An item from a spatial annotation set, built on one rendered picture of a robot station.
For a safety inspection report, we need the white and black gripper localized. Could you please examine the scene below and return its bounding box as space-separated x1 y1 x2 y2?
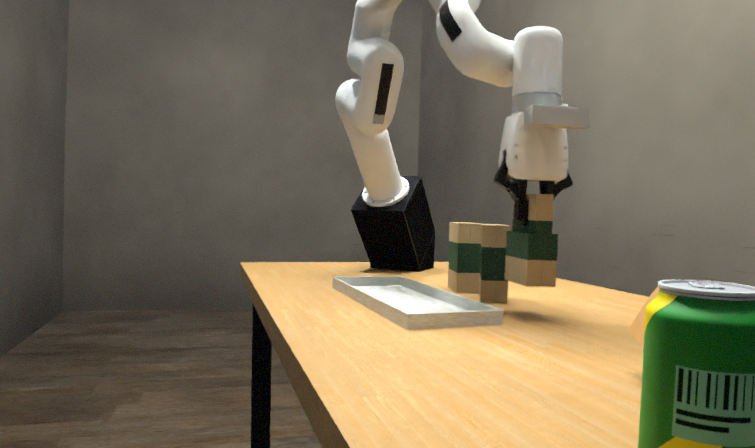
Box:
493 111 573 226

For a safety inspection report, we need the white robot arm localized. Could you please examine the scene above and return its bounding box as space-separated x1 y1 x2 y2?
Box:
335 0 590 207

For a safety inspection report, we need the green drink can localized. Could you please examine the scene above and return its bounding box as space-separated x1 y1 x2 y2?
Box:
638 280 755 448

